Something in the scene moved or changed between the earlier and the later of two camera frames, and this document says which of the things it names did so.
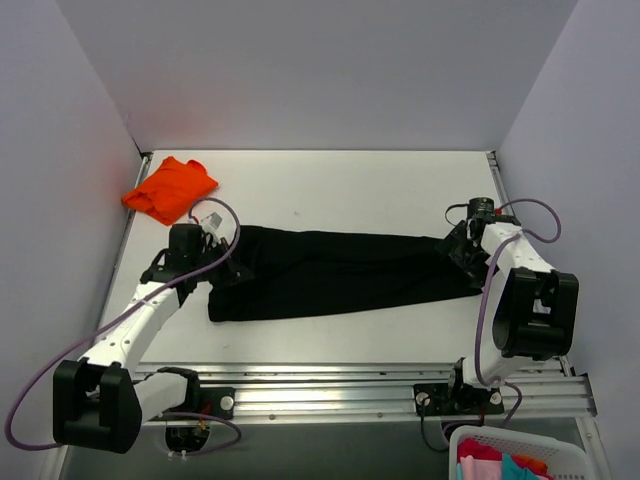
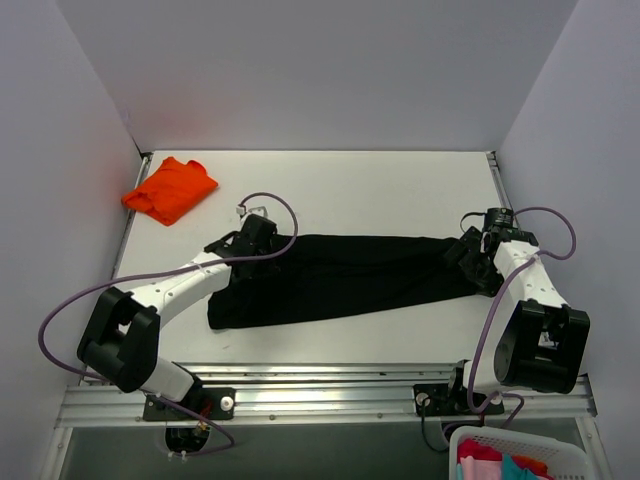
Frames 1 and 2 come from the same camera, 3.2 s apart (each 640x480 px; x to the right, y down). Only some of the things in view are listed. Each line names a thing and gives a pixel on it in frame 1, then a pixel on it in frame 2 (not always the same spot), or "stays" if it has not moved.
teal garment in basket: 512,471 stays
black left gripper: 226,267 to 257,261
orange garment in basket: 538,467 stays
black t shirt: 302,273 stays
